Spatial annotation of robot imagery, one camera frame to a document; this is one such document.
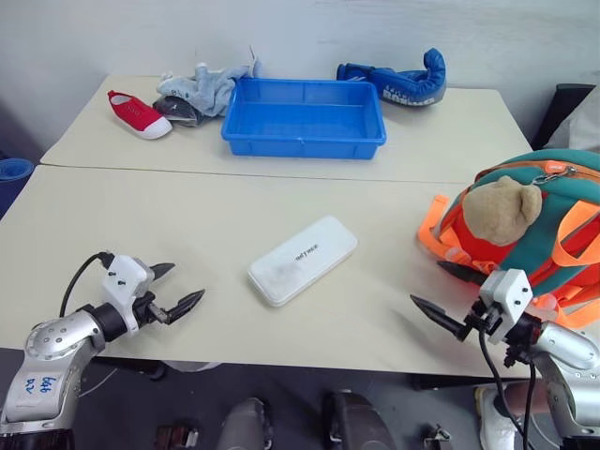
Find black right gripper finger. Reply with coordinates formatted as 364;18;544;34
436;260;489;286
409;293;471;342

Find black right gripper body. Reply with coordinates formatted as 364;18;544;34
461;299;502;338

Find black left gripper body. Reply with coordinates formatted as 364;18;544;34
132;291;171;330

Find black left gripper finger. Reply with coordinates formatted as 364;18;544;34
160;288;207;324
148;262;177;283

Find teal orange bear backpack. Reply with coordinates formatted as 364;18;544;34
415;148;600;332

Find white rectangular case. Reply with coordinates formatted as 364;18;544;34
247;215;360;308

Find white sneaker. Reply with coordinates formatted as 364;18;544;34
472;385;519;450

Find dark rounded shape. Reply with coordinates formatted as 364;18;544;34
326;388;398;450

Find grey rounded shape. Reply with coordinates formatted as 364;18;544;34
217;397;274;450

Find red child's shoe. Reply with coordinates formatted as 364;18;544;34
107;89;173;142

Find dark grey shoe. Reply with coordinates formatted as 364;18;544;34
151;95;208;128

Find blue round stool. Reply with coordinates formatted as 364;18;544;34
0;157;36;185

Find black chair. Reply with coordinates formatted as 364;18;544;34
530;82;597;153

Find grey-blue plush shark toy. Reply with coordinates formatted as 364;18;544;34
155;45;263;120

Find blue plastic tray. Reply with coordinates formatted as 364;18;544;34
220;77;388;161

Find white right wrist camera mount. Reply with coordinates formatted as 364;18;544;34
478;268;534;346

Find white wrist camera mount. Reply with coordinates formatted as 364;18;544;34
478;268;534;346
101;254;157;330

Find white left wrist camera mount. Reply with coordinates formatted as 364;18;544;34
101;254;157;330

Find black table frame bar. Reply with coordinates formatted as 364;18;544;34
91;356;169;382
411;373;477;392

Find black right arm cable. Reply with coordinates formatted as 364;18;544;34
475;322;540;450

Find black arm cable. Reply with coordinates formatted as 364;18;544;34
475;322;540;450
59;251;116;318

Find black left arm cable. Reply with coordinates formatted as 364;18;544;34
59;251;116;318

